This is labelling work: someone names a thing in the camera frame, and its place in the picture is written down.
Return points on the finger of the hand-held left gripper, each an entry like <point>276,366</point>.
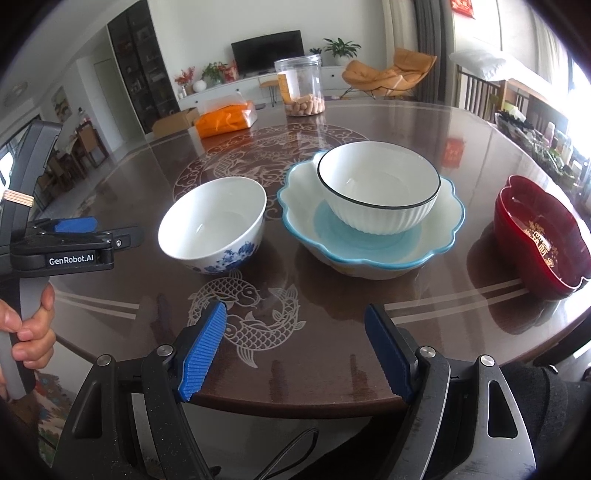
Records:
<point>127,237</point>
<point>76,225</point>

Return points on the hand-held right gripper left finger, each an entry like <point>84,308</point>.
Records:
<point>203,353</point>

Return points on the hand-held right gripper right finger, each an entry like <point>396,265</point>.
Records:
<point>388,357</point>

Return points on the white bowl with blue flowers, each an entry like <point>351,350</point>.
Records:
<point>212,217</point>

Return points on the blue scalloped bowl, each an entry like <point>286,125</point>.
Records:
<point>369,256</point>

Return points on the large red flower-shaped plate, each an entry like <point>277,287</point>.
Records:
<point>535,272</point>

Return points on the white ribbed bowl black rim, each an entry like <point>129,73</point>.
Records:
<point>378,184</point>

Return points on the medium red flower-shaped plate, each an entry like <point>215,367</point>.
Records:
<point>545,235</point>

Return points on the person's left hand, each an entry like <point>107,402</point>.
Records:
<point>34,344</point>

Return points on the wooden dining chair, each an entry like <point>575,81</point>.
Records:
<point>90,143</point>

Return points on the cardboard box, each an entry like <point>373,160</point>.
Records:
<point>173,122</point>

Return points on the orange tissue pack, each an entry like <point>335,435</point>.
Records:
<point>226,121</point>

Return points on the printed floor mat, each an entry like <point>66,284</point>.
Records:
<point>55,406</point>

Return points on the white round vase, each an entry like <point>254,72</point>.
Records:
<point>199,86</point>

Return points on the dark glass display cabinet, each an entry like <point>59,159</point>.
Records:
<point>143,69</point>

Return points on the red flower bouquet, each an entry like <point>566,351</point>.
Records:
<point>184,76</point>

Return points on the leafy green houseplant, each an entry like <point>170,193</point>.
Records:
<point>214,73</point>

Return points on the white tv cabinet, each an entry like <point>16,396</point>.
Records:
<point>240,87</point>

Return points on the orange padded stool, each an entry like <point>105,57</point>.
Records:
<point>268,87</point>

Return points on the black television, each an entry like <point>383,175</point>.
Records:
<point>268,53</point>

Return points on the clear plastic snack jar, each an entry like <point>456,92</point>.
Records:
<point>302,83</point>

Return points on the basket of bottles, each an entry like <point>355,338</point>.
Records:
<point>554,152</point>

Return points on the small green potted plant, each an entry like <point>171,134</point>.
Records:
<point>315,51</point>

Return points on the dark tray of items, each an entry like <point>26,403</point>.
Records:
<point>510,117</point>

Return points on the orange rocking chair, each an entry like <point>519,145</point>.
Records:
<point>392,74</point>

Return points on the white pillow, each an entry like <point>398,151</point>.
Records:
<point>478,64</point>

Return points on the grey curtain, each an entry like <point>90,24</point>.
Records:
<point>418,23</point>

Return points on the framed wall picture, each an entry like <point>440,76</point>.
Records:
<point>61,100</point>

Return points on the red wall hanging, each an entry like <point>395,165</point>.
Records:
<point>462,7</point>

